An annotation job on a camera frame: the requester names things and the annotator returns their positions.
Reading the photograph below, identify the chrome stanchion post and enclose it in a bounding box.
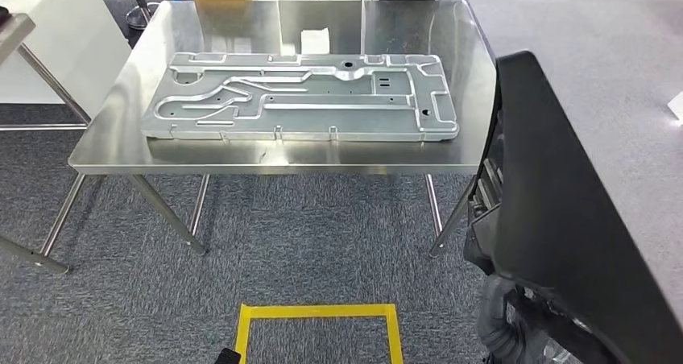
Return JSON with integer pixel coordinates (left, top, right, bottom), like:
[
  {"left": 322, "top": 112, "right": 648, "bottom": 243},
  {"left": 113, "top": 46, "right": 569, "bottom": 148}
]
[{"left": 125, "top": 0, "right": 161, "bottom": 31}]

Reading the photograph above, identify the aluminium stamped plate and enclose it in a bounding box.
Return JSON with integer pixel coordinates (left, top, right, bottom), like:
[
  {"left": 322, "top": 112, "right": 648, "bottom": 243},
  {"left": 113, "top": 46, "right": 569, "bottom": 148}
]
[{"left": 140, "top": 52, "right": 461, "bottom": 143}]

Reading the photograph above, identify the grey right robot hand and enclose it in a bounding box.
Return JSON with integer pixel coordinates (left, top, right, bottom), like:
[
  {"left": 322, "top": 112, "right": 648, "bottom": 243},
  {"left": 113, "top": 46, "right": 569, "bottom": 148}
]
[{"left": 476, "top": 275, "right": 586, "bottom": 364}]

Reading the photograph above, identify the stainless steel table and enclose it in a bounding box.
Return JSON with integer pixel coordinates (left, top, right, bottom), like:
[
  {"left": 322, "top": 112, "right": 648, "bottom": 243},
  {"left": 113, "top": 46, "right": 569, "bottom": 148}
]
[{"left": 0, "top": 6, "right": 93, "bottom": 275}]

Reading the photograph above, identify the white paper sheet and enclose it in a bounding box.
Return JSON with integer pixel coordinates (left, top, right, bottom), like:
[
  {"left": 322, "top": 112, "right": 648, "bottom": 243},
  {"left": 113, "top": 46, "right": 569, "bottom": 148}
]
[{"left": 300, "top": 27, "right": 331, "bottom": 55}]

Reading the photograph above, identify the stainless steel workbench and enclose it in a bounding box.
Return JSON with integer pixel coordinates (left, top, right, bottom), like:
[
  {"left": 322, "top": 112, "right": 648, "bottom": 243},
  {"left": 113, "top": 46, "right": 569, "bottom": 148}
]
[{"left": 68, "top": 0, "right": 499, "bottom": 259}]

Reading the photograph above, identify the yellow floor tape square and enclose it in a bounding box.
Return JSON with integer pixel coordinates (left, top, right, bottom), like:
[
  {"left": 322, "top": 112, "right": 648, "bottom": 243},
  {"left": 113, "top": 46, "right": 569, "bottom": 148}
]
[{"left": 234, "top": 303, "right": 404, "bottom": 364}]

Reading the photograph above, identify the black plastic frame part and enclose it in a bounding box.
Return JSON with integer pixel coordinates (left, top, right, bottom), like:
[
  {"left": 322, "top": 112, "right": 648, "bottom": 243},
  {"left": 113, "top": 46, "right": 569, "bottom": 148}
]
[{"left": 462, "top": 50, "right": 683, "bottom": 364}]

